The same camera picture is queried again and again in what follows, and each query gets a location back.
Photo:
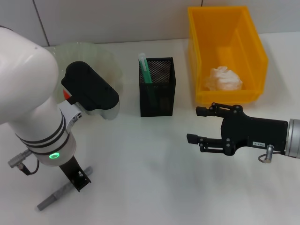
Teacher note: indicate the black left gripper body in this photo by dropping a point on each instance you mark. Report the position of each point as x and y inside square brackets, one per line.
[72, 167]

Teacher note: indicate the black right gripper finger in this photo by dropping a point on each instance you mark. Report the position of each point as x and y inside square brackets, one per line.
[201, 111]
[192, 138]

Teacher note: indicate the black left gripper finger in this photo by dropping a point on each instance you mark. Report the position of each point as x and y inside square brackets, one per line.
[80, 181]

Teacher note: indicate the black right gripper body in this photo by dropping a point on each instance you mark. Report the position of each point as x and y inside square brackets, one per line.
[253, 133]

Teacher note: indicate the silver metal pen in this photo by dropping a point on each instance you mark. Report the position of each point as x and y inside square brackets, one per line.
[54, 195]

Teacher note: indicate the white paper ball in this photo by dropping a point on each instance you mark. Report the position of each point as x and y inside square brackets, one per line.
[222, 79]

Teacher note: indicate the mint green utility knife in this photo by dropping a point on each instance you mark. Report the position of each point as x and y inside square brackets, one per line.
[146, 72]

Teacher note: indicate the black mesh pen holder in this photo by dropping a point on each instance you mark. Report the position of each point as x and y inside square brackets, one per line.
[164, 110]

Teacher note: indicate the pale green glass fruit plate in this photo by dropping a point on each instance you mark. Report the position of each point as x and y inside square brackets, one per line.
[103, 61]

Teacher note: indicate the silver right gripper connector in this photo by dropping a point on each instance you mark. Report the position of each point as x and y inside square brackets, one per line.
[269, 153]

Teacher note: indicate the yellow plastic bin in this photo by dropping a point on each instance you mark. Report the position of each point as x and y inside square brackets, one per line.
[225, 42]

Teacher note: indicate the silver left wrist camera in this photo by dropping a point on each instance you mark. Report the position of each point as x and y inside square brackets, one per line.
[91, 89]

